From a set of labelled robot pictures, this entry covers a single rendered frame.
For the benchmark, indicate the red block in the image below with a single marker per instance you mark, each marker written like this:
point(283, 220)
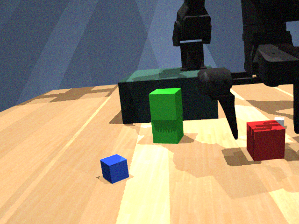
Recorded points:
point(265, 140)

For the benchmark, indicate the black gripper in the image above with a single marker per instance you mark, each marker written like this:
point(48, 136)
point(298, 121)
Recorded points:
point(217, 82)

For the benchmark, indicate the green block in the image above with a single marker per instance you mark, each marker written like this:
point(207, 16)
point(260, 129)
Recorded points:
point(166, 104)
point(167, 131)

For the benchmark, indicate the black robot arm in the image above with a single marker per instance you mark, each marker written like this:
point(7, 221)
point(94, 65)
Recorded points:
point(277, 64)

